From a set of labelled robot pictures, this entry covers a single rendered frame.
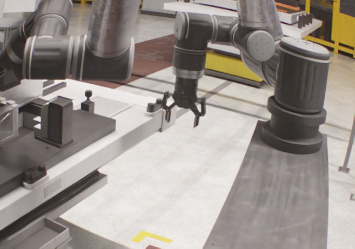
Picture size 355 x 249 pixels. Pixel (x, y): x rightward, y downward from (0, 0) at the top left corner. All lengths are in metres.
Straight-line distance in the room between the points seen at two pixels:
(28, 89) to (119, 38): 0.90
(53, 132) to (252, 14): 0.71
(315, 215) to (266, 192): 0.19
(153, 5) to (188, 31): 9.12
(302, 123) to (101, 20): 0.84
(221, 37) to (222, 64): 4.29
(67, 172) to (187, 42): 0.57
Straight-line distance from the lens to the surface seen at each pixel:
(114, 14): 0.98
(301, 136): 1.65
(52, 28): 1.17
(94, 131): 1.69
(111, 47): 1.06
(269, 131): 1.68
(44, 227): 2.03
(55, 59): 1.12
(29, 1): 4.33
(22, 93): 1.86
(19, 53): 1.32
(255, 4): 1.55
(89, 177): 2.32
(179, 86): 1.73
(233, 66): 5.95
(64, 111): 1.51
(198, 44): 1.68
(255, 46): 1.56
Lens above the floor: 1.49
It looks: 19 degrees down
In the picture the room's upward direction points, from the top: 7 degrees clockwise
